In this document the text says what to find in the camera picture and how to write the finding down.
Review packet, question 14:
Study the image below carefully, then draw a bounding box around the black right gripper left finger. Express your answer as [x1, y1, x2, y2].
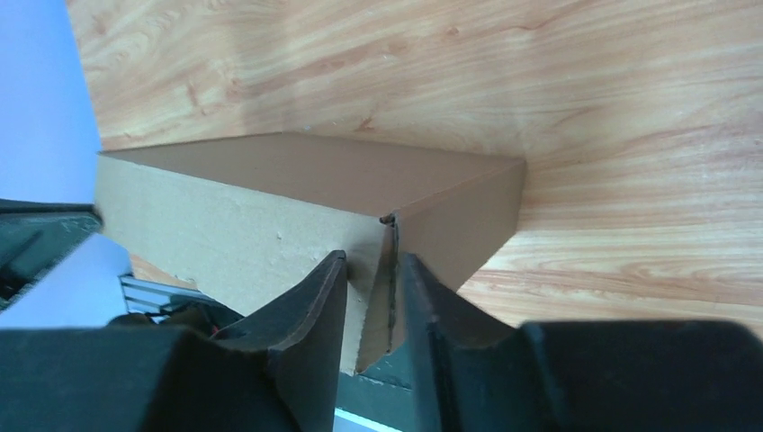
[1, 250, 347, 431]

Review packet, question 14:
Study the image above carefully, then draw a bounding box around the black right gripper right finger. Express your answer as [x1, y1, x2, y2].
[402, 254, 762, 431]

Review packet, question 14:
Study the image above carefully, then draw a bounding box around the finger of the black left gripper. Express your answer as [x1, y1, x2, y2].
[1, 199, 103, 311]

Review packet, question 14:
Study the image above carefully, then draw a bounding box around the brown cardboard sheet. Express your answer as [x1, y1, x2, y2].
[94, 133, 526, 374]

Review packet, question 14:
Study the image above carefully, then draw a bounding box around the aluminium rail frame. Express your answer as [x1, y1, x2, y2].
[119, 275, 207, 315]

